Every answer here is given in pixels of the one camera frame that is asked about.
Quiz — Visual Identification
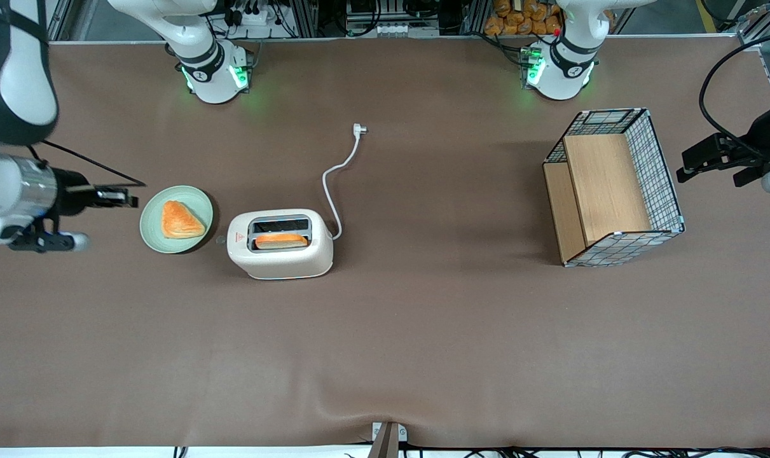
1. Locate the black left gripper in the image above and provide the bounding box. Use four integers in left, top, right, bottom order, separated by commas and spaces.
677, 95, 770, 187

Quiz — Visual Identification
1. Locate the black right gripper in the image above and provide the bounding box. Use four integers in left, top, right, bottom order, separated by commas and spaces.
53, 168, 139, 219

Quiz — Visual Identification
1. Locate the white two-slot toaster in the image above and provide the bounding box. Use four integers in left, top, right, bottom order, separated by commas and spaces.
226, 209, 334, 281

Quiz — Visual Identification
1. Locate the pale green round plate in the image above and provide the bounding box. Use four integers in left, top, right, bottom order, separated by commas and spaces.
139, 185, 214, 254

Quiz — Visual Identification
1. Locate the triangular orange pastry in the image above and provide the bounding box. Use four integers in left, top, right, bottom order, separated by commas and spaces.
162, 200, 207, 240

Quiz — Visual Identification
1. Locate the light wooden shelf insert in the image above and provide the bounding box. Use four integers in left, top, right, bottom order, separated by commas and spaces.
543, 134, 653, 265

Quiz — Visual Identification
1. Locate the toast slice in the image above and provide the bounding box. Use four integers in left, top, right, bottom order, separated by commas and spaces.
255, 233, 309, 250

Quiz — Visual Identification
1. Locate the white power strip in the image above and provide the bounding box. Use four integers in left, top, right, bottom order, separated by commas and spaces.
232, 3, 278, 27

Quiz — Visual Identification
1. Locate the bag of orange bread rolls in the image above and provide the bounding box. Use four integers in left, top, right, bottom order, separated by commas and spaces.
483, 0, 616, 37

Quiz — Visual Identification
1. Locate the brown table cover mat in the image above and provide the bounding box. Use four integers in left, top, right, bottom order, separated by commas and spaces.
0, 35, 770, 449

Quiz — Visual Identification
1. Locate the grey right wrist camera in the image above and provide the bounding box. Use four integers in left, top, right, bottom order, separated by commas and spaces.
8, 230, 91, 253

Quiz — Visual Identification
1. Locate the black wire basket checked liner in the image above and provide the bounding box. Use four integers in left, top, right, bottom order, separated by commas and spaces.
542, 108, 686, 268

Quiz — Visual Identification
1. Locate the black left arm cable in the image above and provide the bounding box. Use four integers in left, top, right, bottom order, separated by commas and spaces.
699, 29, 770, 160

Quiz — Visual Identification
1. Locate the white toaster power cord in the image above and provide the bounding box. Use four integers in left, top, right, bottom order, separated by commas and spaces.
322, 123, 368, 241

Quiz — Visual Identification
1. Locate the aluminium frame post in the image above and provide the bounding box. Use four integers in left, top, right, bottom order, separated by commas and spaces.
463, 0, 491, 36
294, 0, 319, 39

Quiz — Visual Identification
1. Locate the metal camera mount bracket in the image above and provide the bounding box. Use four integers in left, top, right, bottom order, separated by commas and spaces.
369, 421, 408, 458

